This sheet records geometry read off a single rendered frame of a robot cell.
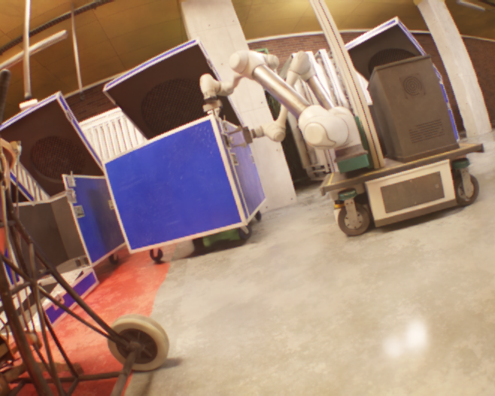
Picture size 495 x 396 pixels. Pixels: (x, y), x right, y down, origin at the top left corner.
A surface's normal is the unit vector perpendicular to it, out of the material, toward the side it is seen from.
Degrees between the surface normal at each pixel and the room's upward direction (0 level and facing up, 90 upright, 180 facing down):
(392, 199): 90
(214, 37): 90
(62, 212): 90
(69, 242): 90
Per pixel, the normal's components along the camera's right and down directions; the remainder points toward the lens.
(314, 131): -0.61, 0.35
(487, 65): 0.17, 0.03
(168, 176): -0.19, 0.14
